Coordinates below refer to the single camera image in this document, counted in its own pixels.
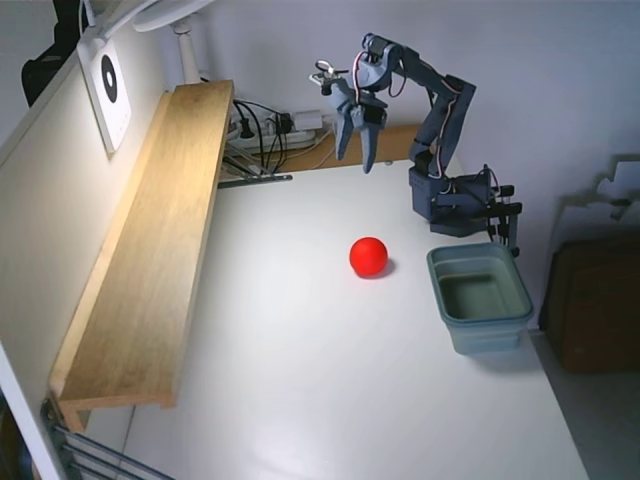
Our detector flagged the black power cable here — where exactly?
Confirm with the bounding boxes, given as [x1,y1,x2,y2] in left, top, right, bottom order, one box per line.
[232,99,269,174]
[264,112,294,172]

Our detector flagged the grey plastic container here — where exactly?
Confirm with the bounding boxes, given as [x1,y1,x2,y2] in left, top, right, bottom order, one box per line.
[425,243,536,357]

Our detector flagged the grey metal frame rails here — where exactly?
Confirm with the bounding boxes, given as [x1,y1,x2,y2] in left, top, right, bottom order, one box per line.
[41,398,176,480]

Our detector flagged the long wooden shelf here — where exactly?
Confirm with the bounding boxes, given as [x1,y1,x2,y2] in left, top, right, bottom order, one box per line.
[48,79,236,434]

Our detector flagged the white power adapter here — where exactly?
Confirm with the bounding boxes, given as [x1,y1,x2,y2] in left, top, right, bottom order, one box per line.
[291,110,322,130]

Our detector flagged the grey metal shelf bracket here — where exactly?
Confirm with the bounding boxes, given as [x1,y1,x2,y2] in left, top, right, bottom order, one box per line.
[218,148,294,190]

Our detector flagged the wooden back board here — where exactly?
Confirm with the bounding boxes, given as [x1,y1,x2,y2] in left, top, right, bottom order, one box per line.
[288,123,427,174]

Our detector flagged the thin white cable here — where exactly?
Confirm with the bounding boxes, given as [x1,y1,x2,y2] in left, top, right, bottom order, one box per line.
[313,130,338,170]

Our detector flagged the dark brown cabinet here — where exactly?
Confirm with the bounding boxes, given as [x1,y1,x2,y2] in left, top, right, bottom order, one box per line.
[542,238,640,374]

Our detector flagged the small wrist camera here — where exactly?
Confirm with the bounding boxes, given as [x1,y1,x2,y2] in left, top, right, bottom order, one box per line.
[308,59,349,96]

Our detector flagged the white desk lamp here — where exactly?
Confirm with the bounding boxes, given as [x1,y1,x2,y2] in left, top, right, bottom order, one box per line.
[79,0,217,84]

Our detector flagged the blue-grey gripper finger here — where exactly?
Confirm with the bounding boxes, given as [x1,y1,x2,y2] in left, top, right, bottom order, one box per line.
[334,112,354,163]
[358,125,384,176]

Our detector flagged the blue-grey gripper body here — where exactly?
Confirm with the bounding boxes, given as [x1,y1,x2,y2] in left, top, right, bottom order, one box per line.
[328,81,390,133]

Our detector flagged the white panel with black circle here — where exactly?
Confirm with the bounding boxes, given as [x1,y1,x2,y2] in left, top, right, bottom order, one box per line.
[77,37,133,154]

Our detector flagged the white power strip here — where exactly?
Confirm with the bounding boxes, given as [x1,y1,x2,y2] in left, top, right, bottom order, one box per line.
[227,127,322,150]

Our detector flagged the red ball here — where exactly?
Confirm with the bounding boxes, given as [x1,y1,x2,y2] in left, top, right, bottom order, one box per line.
[348,235,390,278]

